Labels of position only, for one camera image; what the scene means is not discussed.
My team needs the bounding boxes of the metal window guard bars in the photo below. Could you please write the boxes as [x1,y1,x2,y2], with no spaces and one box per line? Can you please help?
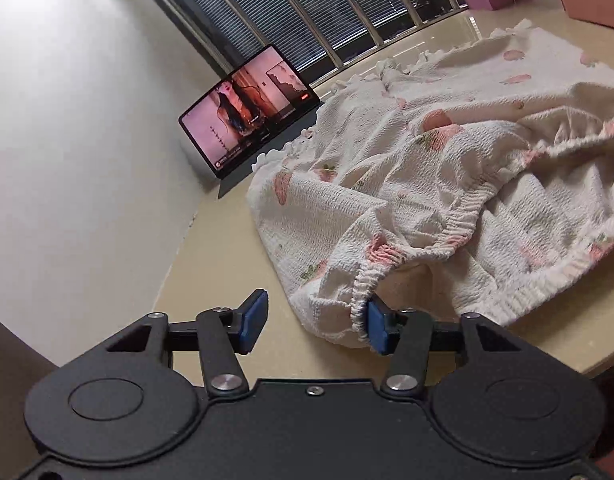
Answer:
[155,0,466,82]

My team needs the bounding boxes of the white strawberry print garment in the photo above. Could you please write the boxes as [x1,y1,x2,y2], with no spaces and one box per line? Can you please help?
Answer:
[247,21,614,348]

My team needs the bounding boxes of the tablet with keyboard cover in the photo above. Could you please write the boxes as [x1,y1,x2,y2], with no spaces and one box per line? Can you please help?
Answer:
[178,44,321,197]

